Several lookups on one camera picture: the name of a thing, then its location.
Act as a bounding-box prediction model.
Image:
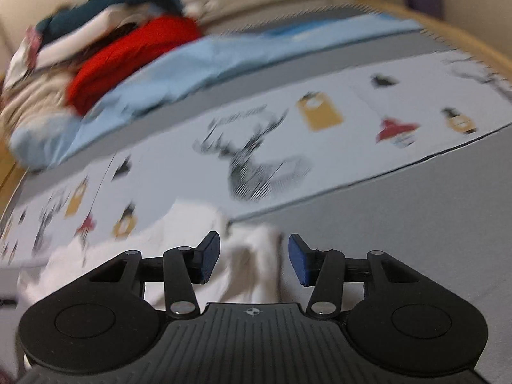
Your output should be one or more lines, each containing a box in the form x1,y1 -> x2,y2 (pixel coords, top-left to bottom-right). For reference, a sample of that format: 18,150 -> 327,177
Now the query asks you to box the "grey blanket with deer print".
0,2 -> 512,384

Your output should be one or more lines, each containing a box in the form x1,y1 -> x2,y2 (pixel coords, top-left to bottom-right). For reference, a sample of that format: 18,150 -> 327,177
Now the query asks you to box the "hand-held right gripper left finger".
85,231 -> 221,321

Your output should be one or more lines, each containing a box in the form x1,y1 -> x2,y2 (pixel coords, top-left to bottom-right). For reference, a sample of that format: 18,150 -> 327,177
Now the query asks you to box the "white garment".
16,200 -> 286,372

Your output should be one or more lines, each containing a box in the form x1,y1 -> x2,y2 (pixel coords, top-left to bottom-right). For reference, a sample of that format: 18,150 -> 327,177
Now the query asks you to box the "light blue cloth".
10,11 -> 425,172

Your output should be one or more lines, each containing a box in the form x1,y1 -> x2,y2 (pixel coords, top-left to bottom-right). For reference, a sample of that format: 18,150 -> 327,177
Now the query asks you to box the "wooden bed frame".
356,0 -> 512,89

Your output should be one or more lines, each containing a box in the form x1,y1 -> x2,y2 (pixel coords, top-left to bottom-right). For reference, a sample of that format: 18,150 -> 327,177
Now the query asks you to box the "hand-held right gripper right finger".
288,233 -> 421,321

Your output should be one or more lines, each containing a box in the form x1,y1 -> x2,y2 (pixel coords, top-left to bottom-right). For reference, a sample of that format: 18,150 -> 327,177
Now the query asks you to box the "red garment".
65,15 -> 204,117

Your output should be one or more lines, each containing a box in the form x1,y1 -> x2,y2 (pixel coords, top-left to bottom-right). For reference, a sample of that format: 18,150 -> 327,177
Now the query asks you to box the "beige cloth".
0,74 -> 78,140

